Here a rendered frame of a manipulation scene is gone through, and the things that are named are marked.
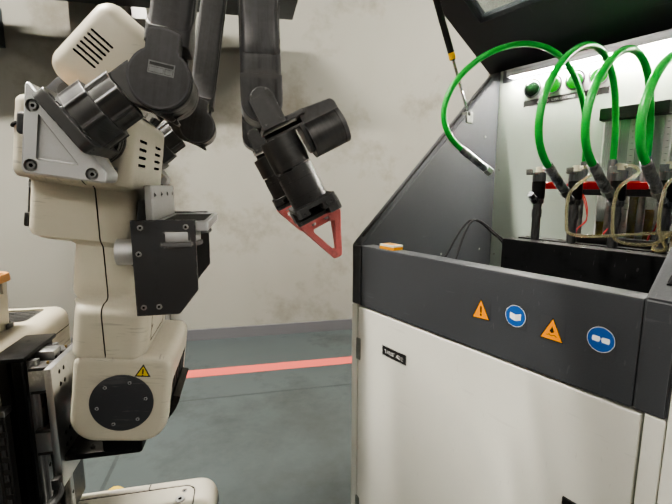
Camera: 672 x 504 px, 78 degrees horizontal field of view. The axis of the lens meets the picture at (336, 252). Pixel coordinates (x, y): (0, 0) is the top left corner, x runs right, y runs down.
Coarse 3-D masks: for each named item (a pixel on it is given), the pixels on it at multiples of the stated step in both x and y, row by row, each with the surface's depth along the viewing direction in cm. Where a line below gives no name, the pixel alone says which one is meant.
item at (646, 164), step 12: (660, 60) 67; (660, 72) 65; (648, 84) 65; (648, 96) 64; (648, 108) 64; (636, 120) 65; (636, 132) 65; (636, 144) 66; (648, 156) 66; (648, 168) 67; (648, 180) 70; (660, 180) 70; (660, 192) 71
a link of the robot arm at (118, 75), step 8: (120, 64) 54; (112, 72) 54; (120, 72) 54; (112, 80) 56; (120, 80) 54; (120, 88) 55; (128, 88) 55; (128, 96) 55; (192, 96) 58; (136, 104) 57; (192, 104) 60; (152, 112) 59; (176, 112) 57; (184, 112) 60; (168, 120) 60; (176, 120) 60
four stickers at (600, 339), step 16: (480, 304) 78; (512, 304) 73; (512, 320) 73; (544, 320) 68; (560, 320) 66; (544, 336) 68; (560, 336) 66; (592, 336) 62; (608, 336) 60; (608, 352) 61
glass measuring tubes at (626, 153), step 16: (608, 112) 102; (624, 112) 100; (656, 112) 94; (608, 128) 103; (624, 128) 100; (656, 128) 95; (608, 144) 104; (624, 144) 101; (656, 144) 96; (624, 160) 101; (656, 160) 96; (624, 208) 104; (656, 208) 98; (624, 224) 104
